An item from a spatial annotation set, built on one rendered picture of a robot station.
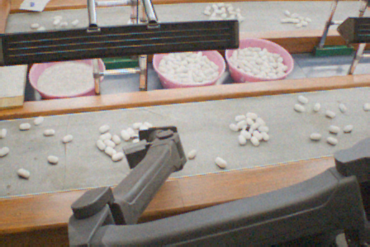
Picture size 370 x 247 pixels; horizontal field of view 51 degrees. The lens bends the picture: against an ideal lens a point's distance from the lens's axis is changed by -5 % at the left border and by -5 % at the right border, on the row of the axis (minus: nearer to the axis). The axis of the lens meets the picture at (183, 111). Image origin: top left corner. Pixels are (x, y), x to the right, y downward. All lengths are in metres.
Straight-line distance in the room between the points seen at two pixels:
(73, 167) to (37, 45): 0.36
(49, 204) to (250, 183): 0.54
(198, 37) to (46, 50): 0.38
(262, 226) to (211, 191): 0.66
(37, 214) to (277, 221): 0.74
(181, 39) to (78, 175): 0.47
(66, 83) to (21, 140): 0.30
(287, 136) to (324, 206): 0.88
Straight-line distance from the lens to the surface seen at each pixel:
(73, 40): 1.03
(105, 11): 1.85
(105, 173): 1.15
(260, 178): 1.15
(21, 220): 1.07
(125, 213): 0.60
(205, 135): 1.26
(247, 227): 0.45
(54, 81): 1.48
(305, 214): 0.45
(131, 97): 1.33
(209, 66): 1.52
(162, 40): 1.04
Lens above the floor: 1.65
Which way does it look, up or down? 43 degrees down
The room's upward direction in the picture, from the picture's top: 6 degrees clockwise
